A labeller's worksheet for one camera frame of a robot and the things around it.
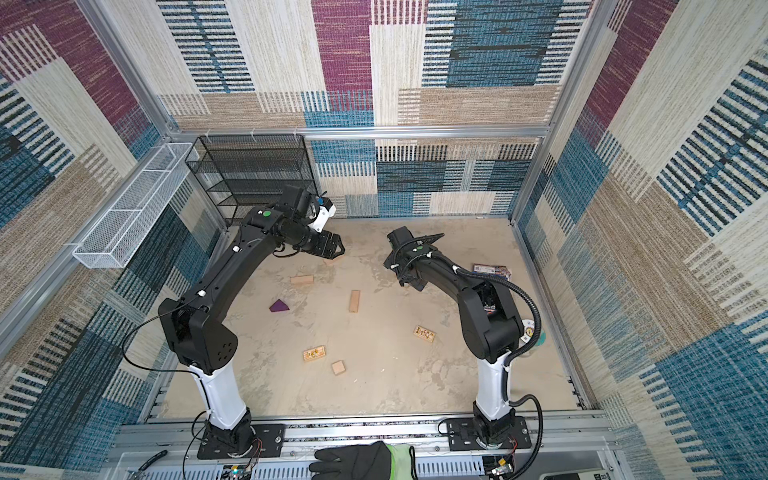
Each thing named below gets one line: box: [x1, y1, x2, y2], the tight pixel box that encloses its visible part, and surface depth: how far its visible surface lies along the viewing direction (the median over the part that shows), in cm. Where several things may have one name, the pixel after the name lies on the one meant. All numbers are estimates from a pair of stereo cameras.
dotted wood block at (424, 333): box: [413, 325, 437, 343], surface depth 91 cm
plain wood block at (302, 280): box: [290, 275, 314, 285], surface depth 105 cm
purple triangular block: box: [269, 298, 290, 313], surface depth 96 cm
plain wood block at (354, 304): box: [349, 290, 361, 313], surface depth 100 cm
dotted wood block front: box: [303, 345, 326, 362], surface depth 89 cm
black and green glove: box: [309, 441, 419, 480], surface depth 71 cm
